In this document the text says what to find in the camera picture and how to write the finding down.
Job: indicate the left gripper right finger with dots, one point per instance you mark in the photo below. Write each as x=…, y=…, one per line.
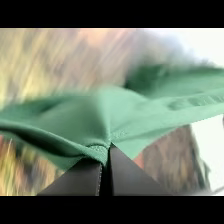
x=131, y=178

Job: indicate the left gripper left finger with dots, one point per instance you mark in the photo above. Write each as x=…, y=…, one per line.
x=79, y=180

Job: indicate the green T-shirt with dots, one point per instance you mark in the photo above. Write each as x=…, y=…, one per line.
x=100, y=116

